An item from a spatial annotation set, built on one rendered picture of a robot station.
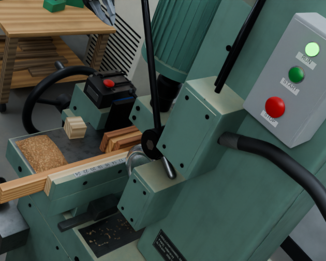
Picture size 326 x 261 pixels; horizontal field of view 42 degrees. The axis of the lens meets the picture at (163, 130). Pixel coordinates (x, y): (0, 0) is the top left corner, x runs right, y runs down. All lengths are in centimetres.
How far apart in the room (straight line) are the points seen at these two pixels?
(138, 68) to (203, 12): 184
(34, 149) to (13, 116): 154
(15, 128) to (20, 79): 28
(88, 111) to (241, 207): 56
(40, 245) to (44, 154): 32
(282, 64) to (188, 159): 23
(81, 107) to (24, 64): 147
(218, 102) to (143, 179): 23
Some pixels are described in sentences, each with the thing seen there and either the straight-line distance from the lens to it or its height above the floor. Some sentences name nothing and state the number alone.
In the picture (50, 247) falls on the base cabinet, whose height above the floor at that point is 66.
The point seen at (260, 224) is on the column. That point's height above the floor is 114.
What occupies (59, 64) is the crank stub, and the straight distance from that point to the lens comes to 133.
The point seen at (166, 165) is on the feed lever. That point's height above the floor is 110.
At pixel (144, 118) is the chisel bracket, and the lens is 103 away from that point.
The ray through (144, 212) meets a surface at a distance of 85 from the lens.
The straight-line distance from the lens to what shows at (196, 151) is 71.
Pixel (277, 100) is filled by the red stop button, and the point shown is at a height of 137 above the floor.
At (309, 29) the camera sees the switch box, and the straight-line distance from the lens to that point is 60.
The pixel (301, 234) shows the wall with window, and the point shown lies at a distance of 245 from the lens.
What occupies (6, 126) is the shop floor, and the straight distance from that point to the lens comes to 250.
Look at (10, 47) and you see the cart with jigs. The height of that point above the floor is 43.
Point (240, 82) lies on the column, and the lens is 73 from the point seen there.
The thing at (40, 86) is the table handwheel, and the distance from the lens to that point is 127.
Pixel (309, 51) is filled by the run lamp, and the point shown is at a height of 145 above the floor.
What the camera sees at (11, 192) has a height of 93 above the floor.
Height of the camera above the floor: 163
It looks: 35 degrees down
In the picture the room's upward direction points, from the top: 24 degrees clockwise
